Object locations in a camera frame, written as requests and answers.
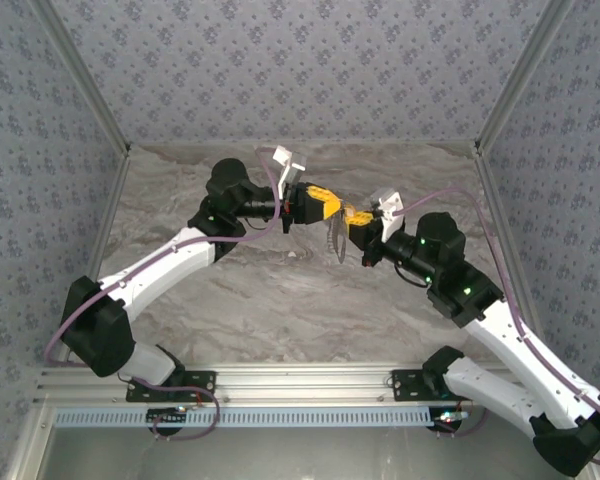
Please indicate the grey metal panel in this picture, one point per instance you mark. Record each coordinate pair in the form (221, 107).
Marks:
(305, 455)

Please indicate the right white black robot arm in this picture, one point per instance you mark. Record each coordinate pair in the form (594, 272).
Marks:
(500, 345)

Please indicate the black controller board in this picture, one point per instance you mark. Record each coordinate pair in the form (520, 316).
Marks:
(447, 422)
(167, 415)

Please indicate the aluminium side rail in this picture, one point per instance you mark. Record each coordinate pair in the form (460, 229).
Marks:
(107, 225)
(502, 225)

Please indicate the aluminium frame post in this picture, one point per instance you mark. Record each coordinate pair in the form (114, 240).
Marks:
(82, 75)
(521, 75)

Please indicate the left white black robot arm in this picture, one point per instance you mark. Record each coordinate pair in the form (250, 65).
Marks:
(170, 260)

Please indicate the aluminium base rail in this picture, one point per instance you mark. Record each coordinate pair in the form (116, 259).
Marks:
(305, 382)

